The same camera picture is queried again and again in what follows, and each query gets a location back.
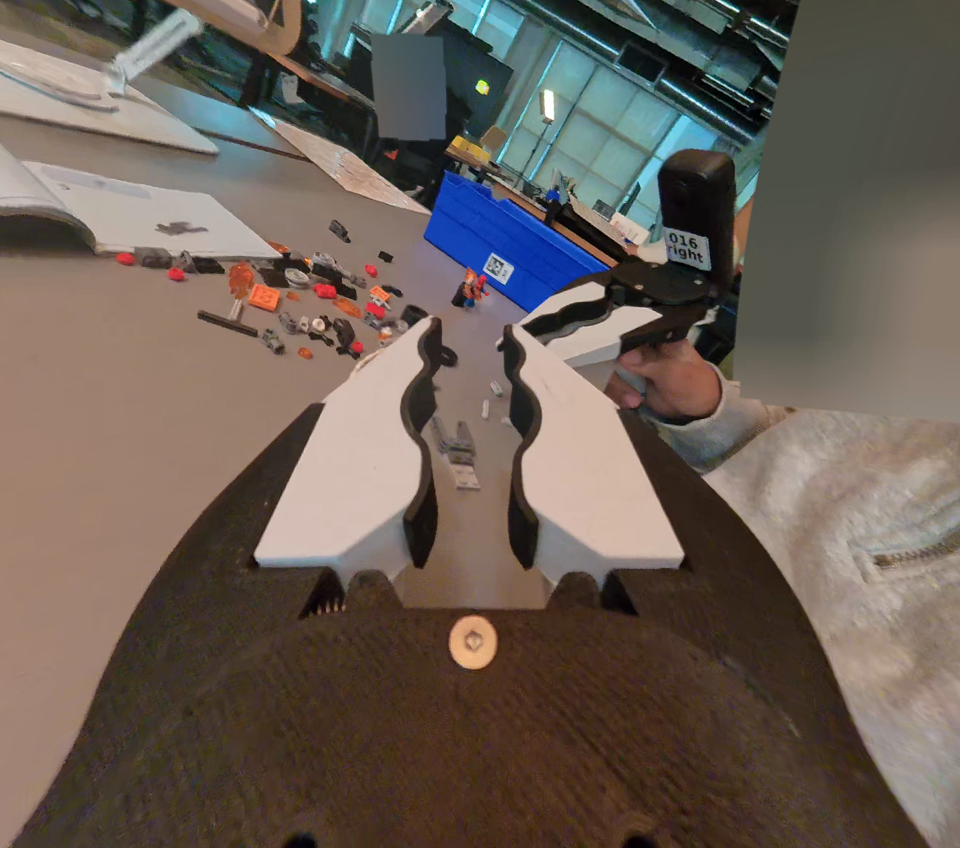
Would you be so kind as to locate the person's right hand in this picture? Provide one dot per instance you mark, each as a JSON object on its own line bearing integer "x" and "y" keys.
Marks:
{"x": 675, "y": 379}

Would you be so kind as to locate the orange square lego plate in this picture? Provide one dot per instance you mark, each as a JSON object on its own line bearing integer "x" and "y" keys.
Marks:
{"x": 264, "y": 297}

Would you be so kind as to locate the red lego minifigure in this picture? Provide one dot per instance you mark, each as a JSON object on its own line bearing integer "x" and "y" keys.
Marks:
{"x": 471, "y": 289}

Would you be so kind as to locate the transparent orange lego flame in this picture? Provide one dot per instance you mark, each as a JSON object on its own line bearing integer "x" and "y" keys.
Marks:
{"x": 346, "y": 308}

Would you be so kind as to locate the black technic lego piece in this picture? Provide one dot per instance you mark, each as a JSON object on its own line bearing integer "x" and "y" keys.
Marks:
{"x": 339, "y": 231}

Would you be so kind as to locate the grey lego connector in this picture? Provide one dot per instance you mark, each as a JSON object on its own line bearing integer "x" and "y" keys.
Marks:
{"x": 271, "y": 341}

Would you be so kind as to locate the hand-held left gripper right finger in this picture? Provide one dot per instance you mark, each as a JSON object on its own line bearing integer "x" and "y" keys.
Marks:
{"x": 592, "y": 495}

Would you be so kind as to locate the person's grey sweatshirt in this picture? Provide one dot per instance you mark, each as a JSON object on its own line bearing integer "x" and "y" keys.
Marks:
{"x": 862, "y": 563}

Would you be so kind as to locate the blue plastic bin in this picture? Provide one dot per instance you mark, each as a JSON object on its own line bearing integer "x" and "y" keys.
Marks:
{"x": 510, "y": 240}

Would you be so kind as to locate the red lego wedge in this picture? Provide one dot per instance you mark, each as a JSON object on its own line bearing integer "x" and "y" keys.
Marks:
{"x": 325, "y": 291}

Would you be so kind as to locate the person's right forearm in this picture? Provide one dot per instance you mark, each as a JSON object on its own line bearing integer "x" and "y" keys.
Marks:
{"x": 720, "y": 435}

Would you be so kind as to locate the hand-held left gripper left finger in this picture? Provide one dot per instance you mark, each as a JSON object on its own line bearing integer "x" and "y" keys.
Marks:
{"x": 345, "y": 488}

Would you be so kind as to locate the transparent orange lego blade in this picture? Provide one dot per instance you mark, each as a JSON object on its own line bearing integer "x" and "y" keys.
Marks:
{"x": 240, "y": 279}

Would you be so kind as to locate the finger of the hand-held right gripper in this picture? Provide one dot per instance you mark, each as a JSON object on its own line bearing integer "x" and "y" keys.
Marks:
{"x": 600, "y": 342}
{"x": 574, "y": 299}

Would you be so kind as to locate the white instruction booklet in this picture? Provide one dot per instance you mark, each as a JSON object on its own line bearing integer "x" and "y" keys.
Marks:
{"x": 150, "y": 210}

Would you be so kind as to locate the light grey lego wheel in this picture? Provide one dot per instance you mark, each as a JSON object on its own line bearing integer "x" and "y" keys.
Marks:
{"x": 297, "y": 276}

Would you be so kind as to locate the grey lego assembly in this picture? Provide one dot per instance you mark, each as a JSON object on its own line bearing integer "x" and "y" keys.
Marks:
{"x": 459, "y": 450}

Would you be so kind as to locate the black lego axle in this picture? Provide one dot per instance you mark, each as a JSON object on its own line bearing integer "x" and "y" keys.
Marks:
{"x": 227, "y": 324}

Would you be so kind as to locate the large black lego tire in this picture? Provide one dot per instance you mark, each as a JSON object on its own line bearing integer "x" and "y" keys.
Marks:
{"x": 414, "y": 317}

